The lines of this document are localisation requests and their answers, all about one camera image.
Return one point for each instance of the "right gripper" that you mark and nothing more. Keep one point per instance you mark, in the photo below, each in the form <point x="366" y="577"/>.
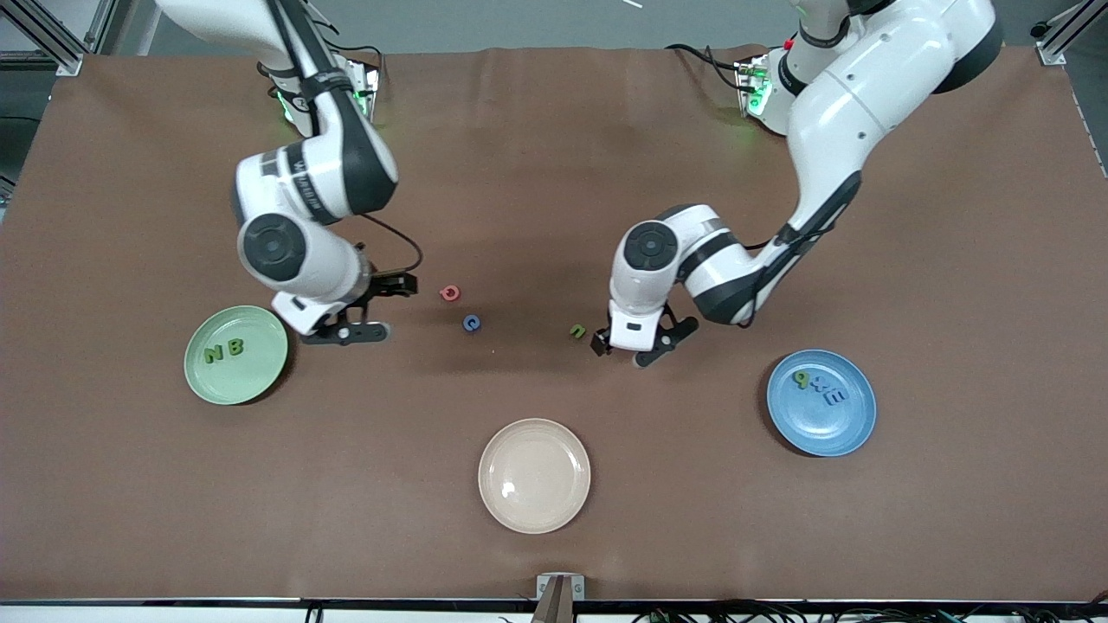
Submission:
<point x="383" y="285"/>

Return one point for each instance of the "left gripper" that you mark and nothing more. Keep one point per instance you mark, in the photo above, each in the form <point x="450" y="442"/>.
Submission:
<point x="599" y="344"/>

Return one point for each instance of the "red letter Q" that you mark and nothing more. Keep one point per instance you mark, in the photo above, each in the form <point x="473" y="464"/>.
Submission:
<point x="444" y="294"/>

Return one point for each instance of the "blue letter C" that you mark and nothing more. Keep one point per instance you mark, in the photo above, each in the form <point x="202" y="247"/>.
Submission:
<point x="467" y="324"/>

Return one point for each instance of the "green letter q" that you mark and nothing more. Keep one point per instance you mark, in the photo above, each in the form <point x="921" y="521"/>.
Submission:
<point x="807" y="381"/>

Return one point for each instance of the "blue letter m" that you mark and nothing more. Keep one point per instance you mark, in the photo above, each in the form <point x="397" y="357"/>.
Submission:
<point x="835" y="398"/>

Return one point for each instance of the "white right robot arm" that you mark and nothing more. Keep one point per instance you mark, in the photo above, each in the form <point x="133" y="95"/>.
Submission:
<point x="320" y="182"/>

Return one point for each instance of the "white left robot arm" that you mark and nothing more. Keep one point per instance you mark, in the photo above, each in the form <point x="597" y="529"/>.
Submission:
<point x="857" y="95"/>

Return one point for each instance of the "brown table mat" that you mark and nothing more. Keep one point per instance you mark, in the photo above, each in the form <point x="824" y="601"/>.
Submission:
<point x="554" y="216"/>

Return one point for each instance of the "beige plate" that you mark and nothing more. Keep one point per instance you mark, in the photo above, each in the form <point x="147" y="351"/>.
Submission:
<point x="534" y="476"/>

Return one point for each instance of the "light green plate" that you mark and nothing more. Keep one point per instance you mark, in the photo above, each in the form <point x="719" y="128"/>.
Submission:
<point x="247" y="385"/>

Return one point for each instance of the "blue plate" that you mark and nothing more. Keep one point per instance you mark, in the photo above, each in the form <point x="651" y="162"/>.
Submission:
<point x="818" y="428"/>

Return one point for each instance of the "grey metal camera bracket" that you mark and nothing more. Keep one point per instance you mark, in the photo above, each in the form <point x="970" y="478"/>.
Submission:
<point x="560" y="588"/>

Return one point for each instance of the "aluminium frame profile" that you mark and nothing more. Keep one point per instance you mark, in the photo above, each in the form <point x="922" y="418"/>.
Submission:
<point x="1056" y="35"/>
<point x="52" y="35"/>

